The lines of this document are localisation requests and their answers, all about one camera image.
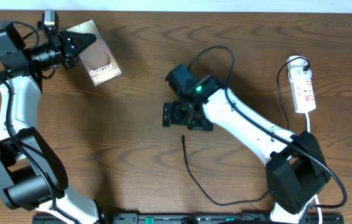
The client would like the black left camera cable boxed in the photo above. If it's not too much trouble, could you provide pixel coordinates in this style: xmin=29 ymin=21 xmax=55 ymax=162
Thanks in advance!
xmin=0 ymin=20 xmax=80 ymax=224

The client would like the white power strip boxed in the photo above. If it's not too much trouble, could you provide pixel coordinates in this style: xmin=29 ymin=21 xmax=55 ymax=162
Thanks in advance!
xmin=288 ymin=68 xmax=316 ymax=114

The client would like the white USB charger adapter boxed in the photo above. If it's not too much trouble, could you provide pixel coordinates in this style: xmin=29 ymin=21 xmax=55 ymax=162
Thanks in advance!
xmin=287 ymin=55 xmax=311 ymax=72

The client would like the black USB charging cable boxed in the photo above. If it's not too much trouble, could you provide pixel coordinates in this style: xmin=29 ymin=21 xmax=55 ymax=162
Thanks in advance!
xmin=180 ymin=56 xmax=312 ymax=207

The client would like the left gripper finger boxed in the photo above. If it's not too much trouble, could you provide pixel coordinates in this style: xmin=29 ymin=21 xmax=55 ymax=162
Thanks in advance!
xmin=60 ymin=31 xmax=96 ymax=58
xmin=63 ymin=54 xmax=80 ymax=70

